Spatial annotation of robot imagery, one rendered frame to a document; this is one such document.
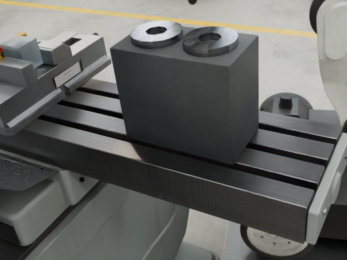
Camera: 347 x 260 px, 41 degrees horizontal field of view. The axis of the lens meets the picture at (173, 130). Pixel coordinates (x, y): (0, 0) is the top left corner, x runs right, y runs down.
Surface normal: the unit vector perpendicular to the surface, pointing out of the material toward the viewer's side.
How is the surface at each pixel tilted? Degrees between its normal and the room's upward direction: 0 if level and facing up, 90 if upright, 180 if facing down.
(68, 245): 90
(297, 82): 0
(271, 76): 0
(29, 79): 90
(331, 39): 90
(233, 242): 0
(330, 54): 90
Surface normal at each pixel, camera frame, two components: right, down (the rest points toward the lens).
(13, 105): 0.86, 0.21
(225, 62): -0.11, -0.82
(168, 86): -0.49, 0.53
